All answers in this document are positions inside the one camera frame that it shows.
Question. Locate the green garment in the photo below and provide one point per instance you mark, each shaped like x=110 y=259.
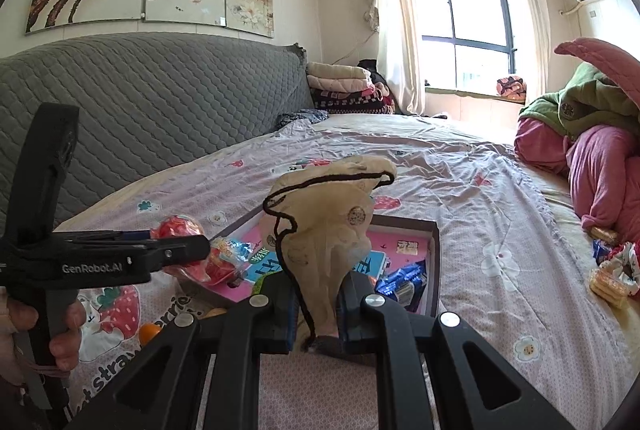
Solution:
x=585 y=102

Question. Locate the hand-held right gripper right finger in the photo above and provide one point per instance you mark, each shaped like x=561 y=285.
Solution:
x=350 y=325

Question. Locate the pale biscuit pack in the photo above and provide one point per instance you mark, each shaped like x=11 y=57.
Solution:
x=606 y=284

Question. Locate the blue wrapper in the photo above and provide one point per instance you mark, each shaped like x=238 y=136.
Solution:
x=600 y=252

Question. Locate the brown biscuit packet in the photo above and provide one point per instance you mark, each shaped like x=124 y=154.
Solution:
x=604 y=234

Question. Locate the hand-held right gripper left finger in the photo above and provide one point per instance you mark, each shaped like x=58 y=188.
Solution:
x=282 y=325

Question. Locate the dark patterned cloth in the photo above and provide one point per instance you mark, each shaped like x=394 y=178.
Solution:
x=302 y=117

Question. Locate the folded patterned cloth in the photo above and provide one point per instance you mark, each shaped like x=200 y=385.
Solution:
x=511 y=89

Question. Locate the red white snack packet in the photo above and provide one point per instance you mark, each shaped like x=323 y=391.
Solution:
x=227 y=260

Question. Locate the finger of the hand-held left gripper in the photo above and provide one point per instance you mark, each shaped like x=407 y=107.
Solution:
x=137 y=235
x=180 y=252

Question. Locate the blue cookie packet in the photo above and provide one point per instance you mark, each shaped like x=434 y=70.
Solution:
x=402 y=282

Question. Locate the dark patterned folded blanket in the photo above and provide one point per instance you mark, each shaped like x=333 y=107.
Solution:
x=350 y=102

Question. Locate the pink folded blanket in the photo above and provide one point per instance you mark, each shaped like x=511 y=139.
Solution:
x=345 y=86

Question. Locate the person's left hand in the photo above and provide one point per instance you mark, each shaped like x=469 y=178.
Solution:
x=67 y=335

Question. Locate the black framed window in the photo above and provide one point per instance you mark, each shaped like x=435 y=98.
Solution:
x=480 y=42

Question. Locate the red snack bag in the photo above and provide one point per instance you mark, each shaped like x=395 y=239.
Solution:
x=180 y=226

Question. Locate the pink book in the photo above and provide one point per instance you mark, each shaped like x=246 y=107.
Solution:
x=395 y=237

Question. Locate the grey quilted headboard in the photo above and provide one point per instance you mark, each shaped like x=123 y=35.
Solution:
x=150 y=100

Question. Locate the pile of pink green clothes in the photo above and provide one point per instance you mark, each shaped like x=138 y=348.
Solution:
x=605 y=175

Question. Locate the cream curtain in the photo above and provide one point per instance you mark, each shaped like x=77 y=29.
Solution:
x=395 y=30
x=529 y=35

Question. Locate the shallow cardboard box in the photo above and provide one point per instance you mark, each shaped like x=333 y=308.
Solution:
x=434 y=260

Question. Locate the orange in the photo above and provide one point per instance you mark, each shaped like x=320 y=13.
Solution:
x=149 y=334

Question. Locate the beige folded blanket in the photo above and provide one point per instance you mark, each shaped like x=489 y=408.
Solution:
x=335 y=72

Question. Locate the black cloth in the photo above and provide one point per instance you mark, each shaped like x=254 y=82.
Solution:
x=370 y=70

